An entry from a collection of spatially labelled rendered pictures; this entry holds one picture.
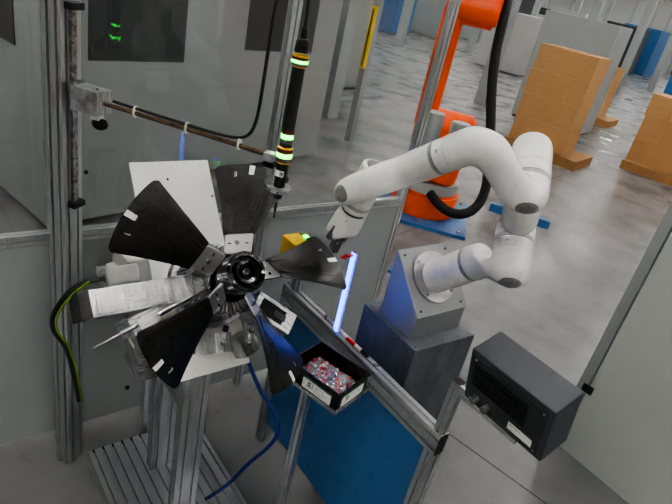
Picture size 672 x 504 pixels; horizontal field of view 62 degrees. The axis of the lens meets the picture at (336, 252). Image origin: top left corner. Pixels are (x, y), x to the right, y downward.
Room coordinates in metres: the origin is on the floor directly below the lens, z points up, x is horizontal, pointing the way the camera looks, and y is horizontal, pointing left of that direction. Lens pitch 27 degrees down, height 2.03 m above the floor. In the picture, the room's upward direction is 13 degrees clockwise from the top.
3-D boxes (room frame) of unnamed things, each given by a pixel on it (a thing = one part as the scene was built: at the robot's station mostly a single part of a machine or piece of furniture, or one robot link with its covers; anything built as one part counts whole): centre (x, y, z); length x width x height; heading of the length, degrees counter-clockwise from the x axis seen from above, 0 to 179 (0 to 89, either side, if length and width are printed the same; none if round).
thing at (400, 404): (1.62, -0.14, 0.82); 0.90 x 0.04 x 0.08; 42
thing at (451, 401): (1.30, -0.43, 0.96); 0.03 x 0.03 x 0.20; 42
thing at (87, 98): (1.59, 0.81, 1.53); 0.10 x 0.07 x 0.08; 77
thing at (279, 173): (1.45, 0.20, 1.65); 0.04 x 0.04 x 0.46
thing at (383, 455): (1.62, -0.14, 0.45); 0.82 x 0.01 x 0.66; 42
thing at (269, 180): (1.46, 0.20, 1.49); 0.09 x 0.07 x 0.10; 77
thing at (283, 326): (1.51, 0.18, 0.98); 0.20 x 0.16 x 0.20; 42
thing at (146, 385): (1.78, 0.65, 0.42); 0.04 x 0.04 x 0.83; 42
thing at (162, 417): (1.61, 0.52, 0.58); 0.09 x 0.04 x 1.15; 132
